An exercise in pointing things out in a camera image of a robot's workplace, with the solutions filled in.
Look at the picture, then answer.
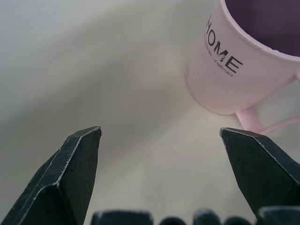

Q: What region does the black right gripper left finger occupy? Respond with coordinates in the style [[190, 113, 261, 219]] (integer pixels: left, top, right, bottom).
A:
[[0, 126, 103, 225]]

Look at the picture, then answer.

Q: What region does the pink HOME mug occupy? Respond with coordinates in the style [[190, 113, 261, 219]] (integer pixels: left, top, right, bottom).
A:
[[187, 0, 300, 135]]

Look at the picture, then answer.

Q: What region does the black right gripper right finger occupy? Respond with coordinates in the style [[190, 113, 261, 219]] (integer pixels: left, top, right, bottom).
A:
[[219, 127, 300, 225]]

